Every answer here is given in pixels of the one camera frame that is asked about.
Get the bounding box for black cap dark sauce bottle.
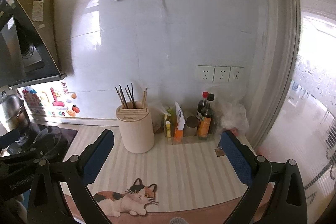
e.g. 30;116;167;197
197;93;215;140

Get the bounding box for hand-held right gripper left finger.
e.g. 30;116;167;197
28;129;115;224

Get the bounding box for small clear plastic bag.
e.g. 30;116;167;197
152;101;171;134

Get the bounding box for frosted window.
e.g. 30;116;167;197
285;0;336;203

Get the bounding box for steel cooking pot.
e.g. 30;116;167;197
0;91;26;133

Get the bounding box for yellow green seasoning box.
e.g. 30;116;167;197
164;112;176;138

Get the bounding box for clear plastic organiser tray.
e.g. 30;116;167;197
165;133;219;146

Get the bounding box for black glass cooktop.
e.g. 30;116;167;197
25;122;79;157

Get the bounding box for striped cat print mat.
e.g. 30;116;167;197
59;126;259;216

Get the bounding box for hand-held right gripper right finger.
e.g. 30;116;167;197
220;130;308;224

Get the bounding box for orange seasoning packet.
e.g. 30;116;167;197
173;126;184;144

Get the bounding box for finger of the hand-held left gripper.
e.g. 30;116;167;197
5;127;64;161

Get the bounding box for black range hood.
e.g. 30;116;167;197
0;0;67;88

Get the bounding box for white wall socket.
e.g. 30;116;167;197
229;66;244;82
213;66;231;83
197;65;215;83

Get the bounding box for orange white packet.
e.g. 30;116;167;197
174;101;186;130

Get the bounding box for colourful wall stickers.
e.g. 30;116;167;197
18;80;80;117

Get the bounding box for red cap dark sauce bottle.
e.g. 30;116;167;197
197;91;210;122

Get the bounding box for dark chopstick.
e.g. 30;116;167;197
119;85;129;109
131;83;137;109
127;85;135;109

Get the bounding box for cream round chopstick holder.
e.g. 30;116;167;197
116;105;155;154

